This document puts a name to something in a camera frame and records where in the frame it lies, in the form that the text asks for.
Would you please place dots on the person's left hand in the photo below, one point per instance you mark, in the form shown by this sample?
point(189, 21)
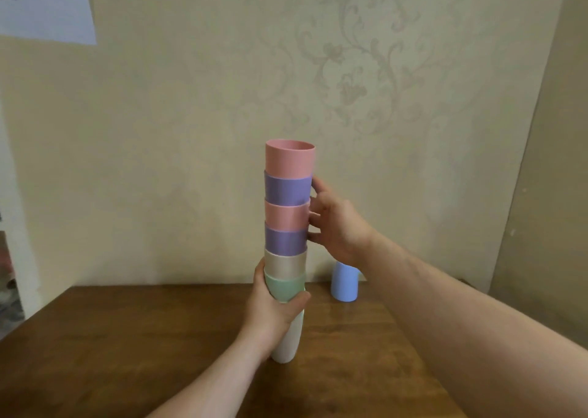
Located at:
point(268, 321)

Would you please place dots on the person's right hand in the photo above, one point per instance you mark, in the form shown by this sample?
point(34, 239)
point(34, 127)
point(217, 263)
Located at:
point(342, 229)

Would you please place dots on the person's right middle finger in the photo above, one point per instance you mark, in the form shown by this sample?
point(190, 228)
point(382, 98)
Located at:
point(318, 204)

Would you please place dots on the person's right little finger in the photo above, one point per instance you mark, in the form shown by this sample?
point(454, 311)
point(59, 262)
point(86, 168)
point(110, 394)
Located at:
point(315, 237)

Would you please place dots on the person's left thumb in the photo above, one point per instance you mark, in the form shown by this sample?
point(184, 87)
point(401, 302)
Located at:
point(294, 303)

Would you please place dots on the green plastic cup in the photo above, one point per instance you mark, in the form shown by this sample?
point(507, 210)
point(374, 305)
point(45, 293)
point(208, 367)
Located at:
point(282, 288)

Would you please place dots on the purple plastic cup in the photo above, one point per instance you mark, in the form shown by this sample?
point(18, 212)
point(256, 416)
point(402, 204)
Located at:
point(285, 242)
point(287, 190)

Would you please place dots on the pink plastic cup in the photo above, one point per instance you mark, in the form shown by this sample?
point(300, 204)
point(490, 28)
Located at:
point(285, 217)

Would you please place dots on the white plastic cup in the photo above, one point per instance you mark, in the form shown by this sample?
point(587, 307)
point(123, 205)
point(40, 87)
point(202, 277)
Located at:
point(290, 339)

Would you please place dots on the stack of pastel cups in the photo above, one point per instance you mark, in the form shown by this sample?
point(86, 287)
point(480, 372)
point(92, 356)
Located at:
point(288, 160)

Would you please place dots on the person's left forearm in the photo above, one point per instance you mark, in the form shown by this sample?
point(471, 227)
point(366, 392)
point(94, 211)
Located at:
point(216, 381)

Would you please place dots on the person's right forearm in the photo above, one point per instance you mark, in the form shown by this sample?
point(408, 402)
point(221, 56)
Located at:
point(459, 330)

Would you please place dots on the blue plastic cup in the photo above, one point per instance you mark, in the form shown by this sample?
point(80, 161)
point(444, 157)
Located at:
point(344, 284)

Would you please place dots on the white door frame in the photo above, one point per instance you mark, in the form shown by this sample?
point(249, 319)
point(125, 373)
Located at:
point(18, 229)

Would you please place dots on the white paper wall poster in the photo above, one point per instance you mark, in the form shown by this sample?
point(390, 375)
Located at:
point(46, 6)

